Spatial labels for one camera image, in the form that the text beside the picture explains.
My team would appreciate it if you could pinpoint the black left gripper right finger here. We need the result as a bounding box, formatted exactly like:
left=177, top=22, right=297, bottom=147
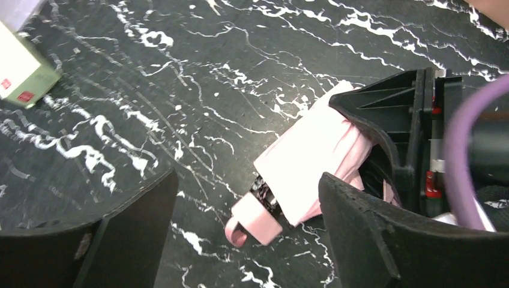
left=319, top=173, right=508, bottom=287

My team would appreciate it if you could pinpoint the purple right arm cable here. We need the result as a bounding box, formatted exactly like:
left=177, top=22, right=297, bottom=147
left=442, top=73, right=509, bottom=232

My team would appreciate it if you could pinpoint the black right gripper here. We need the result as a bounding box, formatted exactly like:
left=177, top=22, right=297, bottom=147
left=329, top=68, right=466, bottom=215

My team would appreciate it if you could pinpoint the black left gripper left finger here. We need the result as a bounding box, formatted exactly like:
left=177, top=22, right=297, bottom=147
left=1, top=169, right=178, bottom=287

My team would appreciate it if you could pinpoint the small white box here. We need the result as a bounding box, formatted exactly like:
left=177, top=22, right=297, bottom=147
left=1, top=23, right=61, bottom=109

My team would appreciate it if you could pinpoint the pink and black folding umbrella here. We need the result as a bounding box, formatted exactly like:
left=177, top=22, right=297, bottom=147
left=223, top=80, right=402, bottom=248

